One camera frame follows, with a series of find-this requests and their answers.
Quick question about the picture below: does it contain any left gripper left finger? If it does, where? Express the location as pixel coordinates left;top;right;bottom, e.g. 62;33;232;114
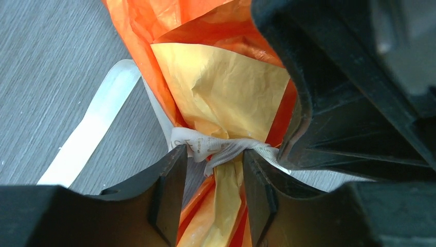
1;145;187;246

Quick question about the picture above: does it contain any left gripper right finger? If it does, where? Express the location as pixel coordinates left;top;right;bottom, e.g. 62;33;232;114
243;150;435;246

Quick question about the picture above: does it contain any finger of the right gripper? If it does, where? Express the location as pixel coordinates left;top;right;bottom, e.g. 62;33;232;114
251;1;435;181

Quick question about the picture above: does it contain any cream ribbon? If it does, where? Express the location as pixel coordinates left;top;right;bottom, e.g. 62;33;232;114
37;59;365;191

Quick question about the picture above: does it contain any pink flower bouquet orange wrap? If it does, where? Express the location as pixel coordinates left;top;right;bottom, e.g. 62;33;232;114
104;1;296;246

